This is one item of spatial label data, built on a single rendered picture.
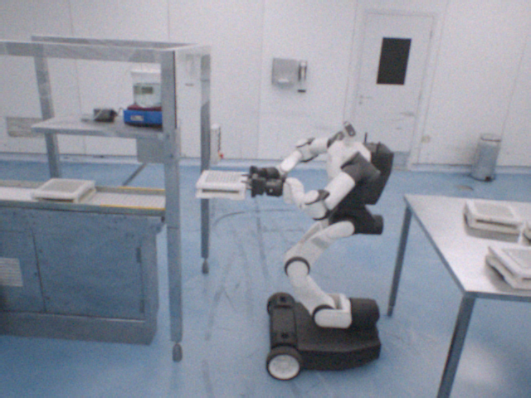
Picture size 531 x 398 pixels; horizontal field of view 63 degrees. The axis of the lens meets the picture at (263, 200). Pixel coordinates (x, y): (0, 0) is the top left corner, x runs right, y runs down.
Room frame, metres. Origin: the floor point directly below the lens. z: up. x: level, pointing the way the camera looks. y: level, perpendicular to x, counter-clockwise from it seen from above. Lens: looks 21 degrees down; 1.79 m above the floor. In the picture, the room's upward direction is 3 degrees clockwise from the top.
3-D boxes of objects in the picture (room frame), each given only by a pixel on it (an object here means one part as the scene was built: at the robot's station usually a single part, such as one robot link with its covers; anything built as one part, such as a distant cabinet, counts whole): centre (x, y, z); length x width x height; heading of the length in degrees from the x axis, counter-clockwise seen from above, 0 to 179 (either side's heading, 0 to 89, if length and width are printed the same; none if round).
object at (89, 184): (2.17, 1.08, 0.95); 0.25 x 0.24 x 0.02; 179
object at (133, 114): (2.20, 0.60, 1.37); 0.21 x 0.20 x 0.09; 179
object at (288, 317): (2.14, -0.40, 0.19); 0.64 x 0.52 x 0.33; 90
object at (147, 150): (2.28, 0.58, 1.20); 0.22 x 0.11 x 0.20; 89
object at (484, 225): (2.18, -1.24, 0.89); 0.24 x 0.24 x 0.02; 75
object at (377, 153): (2.14, -0.48, 1.14); 0.34 x 0.30 x 0.36; 0
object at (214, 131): (3.01, 0.36, 1.03); 0.17 x 0.06 x 0.26; 179
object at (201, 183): (2.14, 0.22, 1.05); 0.25 x 0.24 x 0.02; 89
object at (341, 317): (2.14, -0.43, 0.28); 0.21 x 0.20 x 0.13; 90
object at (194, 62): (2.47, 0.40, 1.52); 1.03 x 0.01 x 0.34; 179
